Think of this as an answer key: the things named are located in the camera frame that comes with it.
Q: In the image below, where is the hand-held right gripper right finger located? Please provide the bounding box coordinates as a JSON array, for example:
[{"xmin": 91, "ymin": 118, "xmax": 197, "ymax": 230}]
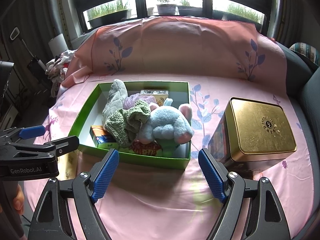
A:
[{"xmin": 197, "ymin": 148, "xmax": 292, "ymax": 240}]

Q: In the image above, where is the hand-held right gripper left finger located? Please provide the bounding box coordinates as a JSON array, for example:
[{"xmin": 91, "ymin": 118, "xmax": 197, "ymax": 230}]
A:
[{"xmin": 27, "ymin": 148, "xmax": 120, "ymax": 240}]

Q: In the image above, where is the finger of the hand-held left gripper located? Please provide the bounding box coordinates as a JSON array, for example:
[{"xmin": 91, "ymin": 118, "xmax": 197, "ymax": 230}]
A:
[
  {"xmin": 0, "ymin": 126, "xmax": 47, "ymax": 144},
  {"xmin": 0, "ymin": 135, "xmax": 80, "ymax": 159}
]

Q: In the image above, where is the blue orange packet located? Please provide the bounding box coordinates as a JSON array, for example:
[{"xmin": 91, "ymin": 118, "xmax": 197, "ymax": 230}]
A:
[{"xmin": 90, "ymin": 125, "xmax": 118, "ymax": 148}]

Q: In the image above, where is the red patterned packet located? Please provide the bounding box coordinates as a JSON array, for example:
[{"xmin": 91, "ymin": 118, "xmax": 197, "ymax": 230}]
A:
[{"xmin": 131, "ymin": 140, "xmax": 163, "ymax": 157}]

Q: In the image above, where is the green cardboard box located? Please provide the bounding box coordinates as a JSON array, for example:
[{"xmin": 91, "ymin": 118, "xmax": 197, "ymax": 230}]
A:
[{"xmin": 68, "ymin": 81, "xmax": 192, "ymax": 170}]

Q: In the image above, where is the green knitted cloth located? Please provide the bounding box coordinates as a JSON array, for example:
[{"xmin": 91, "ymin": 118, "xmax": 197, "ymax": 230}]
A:
[{"xmin": 104, "ymin": 99, "xmax": 152, "ymax": 148}]

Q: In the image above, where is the pale terry towel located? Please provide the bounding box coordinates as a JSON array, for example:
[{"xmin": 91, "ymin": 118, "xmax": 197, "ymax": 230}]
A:
[{"xmin": 102, "ymin": 79, "xmax": 130, "ymax": 130}]

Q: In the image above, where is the blue elephant plush toy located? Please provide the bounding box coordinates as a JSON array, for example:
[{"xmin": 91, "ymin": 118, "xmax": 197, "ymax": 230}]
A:
[{"xmin": 139, "ymin": 98, "xmax": 195, "ymax": 144}]

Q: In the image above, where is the purple mesh bath pouf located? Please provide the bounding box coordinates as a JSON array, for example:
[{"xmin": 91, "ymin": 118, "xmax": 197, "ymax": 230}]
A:
[{"xmin": 122, "ymin": 93, "xmax": 157, "ymax": 110}]

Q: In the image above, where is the yellow printed packet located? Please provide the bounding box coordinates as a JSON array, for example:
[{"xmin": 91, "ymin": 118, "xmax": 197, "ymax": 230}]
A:
[{"xmin": 139, "ymin": 89, "xmax": 169, "ymax": 107}]

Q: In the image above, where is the person's left hand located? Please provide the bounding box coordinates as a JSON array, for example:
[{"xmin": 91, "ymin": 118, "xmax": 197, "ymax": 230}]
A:
[{"xmin": 12, "ymin": 184, "xmax": 26, "ymax": 216}]

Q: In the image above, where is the pink printed bed sheet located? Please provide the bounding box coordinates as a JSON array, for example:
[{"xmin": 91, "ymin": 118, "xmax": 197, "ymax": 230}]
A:
[{"xmin": 24, "ymin": 74, "xmax": 314, "ymax": 240}]

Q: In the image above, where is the pile of clothes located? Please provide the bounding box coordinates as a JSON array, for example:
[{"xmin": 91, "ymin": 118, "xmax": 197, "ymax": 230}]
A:
[{"xmin": 45, "ymin": 49, "xmax": 77, "ymax": 97}]

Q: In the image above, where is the gold-lidded tin box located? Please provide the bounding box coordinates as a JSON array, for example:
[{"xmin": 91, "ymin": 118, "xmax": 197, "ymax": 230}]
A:
[{"xmin": 207, "ymin": 97, "xmax": 297, "ymax": 174}]

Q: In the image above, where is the white paper roll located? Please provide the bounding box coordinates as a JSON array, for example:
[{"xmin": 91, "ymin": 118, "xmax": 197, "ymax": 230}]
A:
[{"xmin": 48, "ymin": 33, "xmax": 68, "ymax": 58}]

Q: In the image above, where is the grey sofa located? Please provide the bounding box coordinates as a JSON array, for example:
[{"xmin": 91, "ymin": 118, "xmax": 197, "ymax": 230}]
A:
[{"xmin": 272, "ymin": 40, "xmax": 320, "ymax": 240}]

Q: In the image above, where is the pink floral pillow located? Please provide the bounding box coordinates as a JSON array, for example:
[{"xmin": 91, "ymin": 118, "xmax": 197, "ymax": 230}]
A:
[{"xmin": 61, "ymin": 16, "xmax": 288, "ymax": 97}]

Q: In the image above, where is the long black grass planter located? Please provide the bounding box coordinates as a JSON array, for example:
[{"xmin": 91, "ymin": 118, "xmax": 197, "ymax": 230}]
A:
[{"xmin": 87, "ymin": 0, "xmax": 132, "ymax": 28}]

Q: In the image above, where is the patterned cushion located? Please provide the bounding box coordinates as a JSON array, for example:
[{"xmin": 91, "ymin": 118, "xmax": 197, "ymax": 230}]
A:
[{"xmin": 289, "ymin": 42, "xmax": 320, "ymax": 67}]

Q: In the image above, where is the dark plant pot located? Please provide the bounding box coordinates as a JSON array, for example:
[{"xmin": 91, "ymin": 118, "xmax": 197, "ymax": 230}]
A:
[{"xmin": 176, "ymin": 0, "xmax": 203, "ymax": 17}]

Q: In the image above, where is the long-handled cleaning tool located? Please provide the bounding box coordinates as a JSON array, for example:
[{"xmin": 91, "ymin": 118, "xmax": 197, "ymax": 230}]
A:
[{"xmin": 9, "ymin": 27, "xmax": 49, "ymax": 80}]

